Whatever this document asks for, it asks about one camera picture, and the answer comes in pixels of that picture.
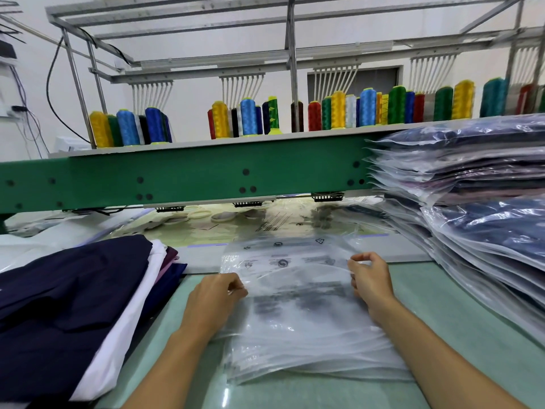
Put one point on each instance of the white wall socket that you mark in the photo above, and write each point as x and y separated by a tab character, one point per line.
13	111

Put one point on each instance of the single clear plastic bag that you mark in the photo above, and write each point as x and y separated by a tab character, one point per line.
456	247

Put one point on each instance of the stack of plastic bags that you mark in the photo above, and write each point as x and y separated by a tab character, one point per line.
306	328

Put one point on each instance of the person's left forearm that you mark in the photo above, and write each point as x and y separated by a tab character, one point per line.
166	375

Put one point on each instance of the white box device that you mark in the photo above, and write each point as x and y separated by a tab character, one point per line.
70	145

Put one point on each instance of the grey metal thread rack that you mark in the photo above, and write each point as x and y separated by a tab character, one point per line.
292	46

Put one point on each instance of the blue shirt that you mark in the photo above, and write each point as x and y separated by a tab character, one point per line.
502	230

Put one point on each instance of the person's left hand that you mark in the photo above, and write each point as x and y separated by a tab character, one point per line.
213	306

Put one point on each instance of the person's right hand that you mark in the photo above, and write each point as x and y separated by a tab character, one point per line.
375	283

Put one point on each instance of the stack of bagged garments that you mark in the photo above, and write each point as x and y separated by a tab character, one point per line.
460	166

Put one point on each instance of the person's right forearm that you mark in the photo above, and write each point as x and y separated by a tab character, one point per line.
443	362

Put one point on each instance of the row of coloured thread spools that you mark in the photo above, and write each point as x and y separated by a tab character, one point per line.
358	108

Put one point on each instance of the wall router with antennas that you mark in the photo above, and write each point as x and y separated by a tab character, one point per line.
7	51

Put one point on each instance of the green machine beam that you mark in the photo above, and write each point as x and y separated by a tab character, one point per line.
196	170

